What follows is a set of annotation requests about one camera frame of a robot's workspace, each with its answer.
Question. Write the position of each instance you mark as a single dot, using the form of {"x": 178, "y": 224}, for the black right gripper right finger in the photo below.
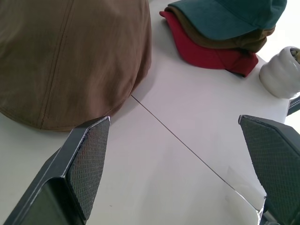
{"x": 276, "y": 159}

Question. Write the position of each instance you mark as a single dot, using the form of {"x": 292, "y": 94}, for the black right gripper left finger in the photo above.
{"x": 77, "y": 168}

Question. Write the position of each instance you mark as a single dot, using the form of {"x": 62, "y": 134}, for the white ceramic pot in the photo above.
{"x": 279, "y": 75}

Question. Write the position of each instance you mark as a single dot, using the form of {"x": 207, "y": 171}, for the light brown cap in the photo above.
{"x": 68, "y": 63}

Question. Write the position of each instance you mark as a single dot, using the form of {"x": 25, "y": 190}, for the red baseball cap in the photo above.
{"x": 211, "y": 58}

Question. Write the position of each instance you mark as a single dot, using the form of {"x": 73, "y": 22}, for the dark brown baseball cap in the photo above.
{"x": 234, "y": 42}

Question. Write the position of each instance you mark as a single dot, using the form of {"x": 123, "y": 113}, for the teal baseball cap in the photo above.
{"x": 225, "y": 16}

